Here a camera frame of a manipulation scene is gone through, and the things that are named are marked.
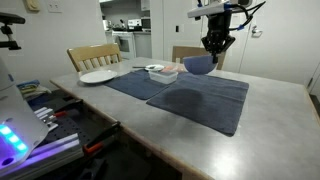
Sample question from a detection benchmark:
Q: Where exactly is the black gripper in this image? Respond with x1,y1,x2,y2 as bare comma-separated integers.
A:
201,10,236,64

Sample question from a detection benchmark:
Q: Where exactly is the blue bowl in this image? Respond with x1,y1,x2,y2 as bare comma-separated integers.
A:
182,54,218,76

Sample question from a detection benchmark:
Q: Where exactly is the wooden chair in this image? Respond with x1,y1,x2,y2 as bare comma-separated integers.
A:
66,42,123,73
171,45,228,71

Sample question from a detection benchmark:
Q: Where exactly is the clear plastic container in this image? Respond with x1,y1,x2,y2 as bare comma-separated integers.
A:
148,69,179,85

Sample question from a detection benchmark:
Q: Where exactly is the dark blue placemat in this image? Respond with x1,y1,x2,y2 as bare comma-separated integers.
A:
104,68,183,101
145,71,250,137

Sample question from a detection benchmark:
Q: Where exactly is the small white saucer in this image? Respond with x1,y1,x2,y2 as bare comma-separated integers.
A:
144,64,166,72

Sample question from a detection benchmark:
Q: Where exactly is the microwave oven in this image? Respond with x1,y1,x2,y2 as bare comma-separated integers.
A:
140,17,152,30

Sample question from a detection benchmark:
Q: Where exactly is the grey kitchen cabinet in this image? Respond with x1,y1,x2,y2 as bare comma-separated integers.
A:
134,32,153,59

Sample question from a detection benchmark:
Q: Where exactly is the metal spoon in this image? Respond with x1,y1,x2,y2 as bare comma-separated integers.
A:
132,65,156,70

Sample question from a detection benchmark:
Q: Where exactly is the white kitchen appliance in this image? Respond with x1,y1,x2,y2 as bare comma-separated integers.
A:
127,18,142,32

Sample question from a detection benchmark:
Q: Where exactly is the white stove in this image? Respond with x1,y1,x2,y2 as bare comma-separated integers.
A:
111,30,137,61

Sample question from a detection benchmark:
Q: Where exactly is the large white plate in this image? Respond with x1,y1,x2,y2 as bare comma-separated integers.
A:
79,69,119,84

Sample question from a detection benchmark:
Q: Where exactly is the beige thermostat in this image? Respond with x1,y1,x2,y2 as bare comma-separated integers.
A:
23,0,41,13

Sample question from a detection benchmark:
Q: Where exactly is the pile of folded cloths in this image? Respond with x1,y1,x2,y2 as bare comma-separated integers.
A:
16,79,51,101

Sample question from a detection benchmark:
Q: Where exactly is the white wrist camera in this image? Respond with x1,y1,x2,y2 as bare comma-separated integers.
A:
187,1,234,19

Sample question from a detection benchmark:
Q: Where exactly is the silver door handle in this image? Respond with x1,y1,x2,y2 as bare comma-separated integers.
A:
251,25,264,38

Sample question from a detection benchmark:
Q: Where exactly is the thin black cable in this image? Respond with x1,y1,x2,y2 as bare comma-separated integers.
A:
228,0,268,32

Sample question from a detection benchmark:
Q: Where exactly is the orange-handled black clamp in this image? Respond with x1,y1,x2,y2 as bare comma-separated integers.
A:
83,121,122,155
49,99,84,118

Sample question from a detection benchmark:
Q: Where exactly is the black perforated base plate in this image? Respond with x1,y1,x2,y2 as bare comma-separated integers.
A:
43,111,113,148

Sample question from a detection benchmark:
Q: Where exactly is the aluminium rail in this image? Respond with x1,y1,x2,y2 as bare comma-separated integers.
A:
28,133,84,168

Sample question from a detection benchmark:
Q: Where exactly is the black camera on tripod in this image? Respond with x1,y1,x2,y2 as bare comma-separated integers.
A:
0,12,27,51

